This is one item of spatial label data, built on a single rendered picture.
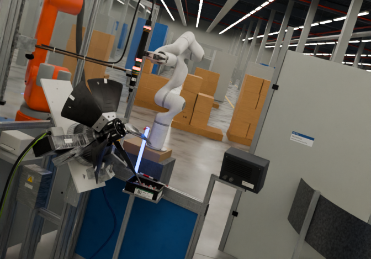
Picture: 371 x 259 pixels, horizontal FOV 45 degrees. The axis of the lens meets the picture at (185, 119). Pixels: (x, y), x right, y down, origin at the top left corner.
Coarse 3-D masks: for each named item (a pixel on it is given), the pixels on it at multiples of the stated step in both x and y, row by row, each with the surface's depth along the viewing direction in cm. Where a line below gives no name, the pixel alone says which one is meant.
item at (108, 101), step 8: (88, 80) 269; (96, 80) 271; (112, 80) 277; (96, 88) 269; (104, 88) 271; (112, 88) 273; (120, 88) 277; (96, 96) 267; (104, 96) 268; (112, 96) 270; (120, 96) 273; (104, 104) 266; (112, 104) 267; (104, 112) 264
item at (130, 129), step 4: (124, 124) 288; (128, 124) 291; (128, 128) 283; (132, 128) 288; (136, 128) 293; (128, 132) 270; (132, 132) 276; (136, 132) 282; (140, 136) 279; (144, 136) 287; (148, 140) 286
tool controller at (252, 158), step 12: (228, 156) 272; (240, 156) 270; (252, 156) 273; (228, 168) 274; (240, 168) 270; (252, 168) 267; (264, 168) 265; (228, 180) 277; (240, 180) 273; (252, 180) 269; (264, 180) 276
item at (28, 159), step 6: (0, 150) 273; (0, 156) 269; (6, 156) 267; (12, 156) 269; (18, 156) 272; (24, 156) 275; (30, 156) 278; (12, 162) 265; (18, 162) 264; (24, 162) 268; (30, 162) 273; (36, 162) 278
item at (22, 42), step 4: (20, 36) 246; (24, 36) 246; (16, 40) 247; (20, 40) 247; (24, 40) 247; (28, 40) 247; (32, 40) 248; (36, 40) 252; (16, 44) 248; (20, 44) 247; (24, 44) 247; (28, 44) 248; (32, 44) 248; (16, 48) 248; (20, 48) 247; (24, 48) 248; (28, 48) 248; (32, 48) 248
